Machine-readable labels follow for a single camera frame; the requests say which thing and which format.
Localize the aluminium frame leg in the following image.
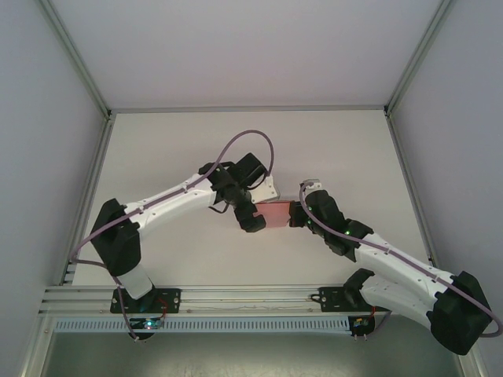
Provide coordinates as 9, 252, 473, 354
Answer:
19, 313, 54, 377
459, 349, 486, 377

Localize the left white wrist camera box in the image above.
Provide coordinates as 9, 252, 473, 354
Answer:
251, 174, 282, 205

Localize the aluminium frame post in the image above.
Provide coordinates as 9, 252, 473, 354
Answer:
39, 0, 115, 119
384, 0, 453, 117

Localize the right arm's black base plate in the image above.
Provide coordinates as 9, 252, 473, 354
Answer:
320, 286, 380, 314

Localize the left arm's black base plate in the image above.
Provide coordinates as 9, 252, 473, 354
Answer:
109, 287, 182, 315

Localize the black round mount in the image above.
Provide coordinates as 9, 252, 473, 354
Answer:
127, 316, 158, 342
351, 313, 376, 341

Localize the aluminium side frame bar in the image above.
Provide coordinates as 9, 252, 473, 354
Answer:
384, 113, 438, 272
58, 115, 115, 286

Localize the pink paper box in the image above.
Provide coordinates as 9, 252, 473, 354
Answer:
255, 199, 294, 229

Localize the long aluminium frame bar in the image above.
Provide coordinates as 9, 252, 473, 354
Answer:
108, 104, 390, 115

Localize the white slotted cable duct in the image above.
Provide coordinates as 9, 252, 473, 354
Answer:
53, 317, 353, 335

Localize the circuit board with green light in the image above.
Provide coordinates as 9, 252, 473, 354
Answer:
129, 318, 164, 331

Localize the aluminium mounting rail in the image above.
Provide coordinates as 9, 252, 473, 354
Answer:
38, 285, 394, 317

